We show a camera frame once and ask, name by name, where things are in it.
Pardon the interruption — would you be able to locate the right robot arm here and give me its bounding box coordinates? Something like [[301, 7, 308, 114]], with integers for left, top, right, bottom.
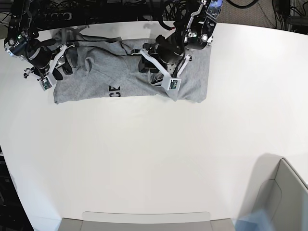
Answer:
[[3, 0, 75, 90]]

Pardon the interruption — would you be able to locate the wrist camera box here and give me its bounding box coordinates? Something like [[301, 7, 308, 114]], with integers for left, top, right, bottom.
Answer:
[[161, 76, 181, 91], [39, 75, 57, 91]]

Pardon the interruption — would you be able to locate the grey T-shirt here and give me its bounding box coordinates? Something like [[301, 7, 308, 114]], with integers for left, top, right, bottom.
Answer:
[[53, 28, 211, 104]]

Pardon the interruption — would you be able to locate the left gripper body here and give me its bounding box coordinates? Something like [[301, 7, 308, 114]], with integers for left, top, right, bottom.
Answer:
[[131, 35, 192, 78]]

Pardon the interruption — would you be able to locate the grey bin at right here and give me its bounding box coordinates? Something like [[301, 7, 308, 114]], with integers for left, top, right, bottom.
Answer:
[[249, 158, 308, 231]]

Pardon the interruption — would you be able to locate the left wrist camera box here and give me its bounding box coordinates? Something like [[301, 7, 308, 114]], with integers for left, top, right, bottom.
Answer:
[[161, 76, 181, 91]]

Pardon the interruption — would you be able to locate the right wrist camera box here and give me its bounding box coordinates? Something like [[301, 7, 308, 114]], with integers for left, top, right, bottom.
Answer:
[[39, 75, 57, 91]]

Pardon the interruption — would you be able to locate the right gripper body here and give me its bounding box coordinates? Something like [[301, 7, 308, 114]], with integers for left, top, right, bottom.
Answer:
[[23, 39, 74, 81]]

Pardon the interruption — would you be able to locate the coiled black cable bundle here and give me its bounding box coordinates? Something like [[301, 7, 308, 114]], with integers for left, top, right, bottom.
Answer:
[[163, 0, 200, 22]]

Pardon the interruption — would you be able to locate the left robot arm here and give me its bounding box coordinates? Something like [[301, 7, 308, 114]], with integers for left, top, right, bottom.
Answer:
[[131, 0, 223, 90]]

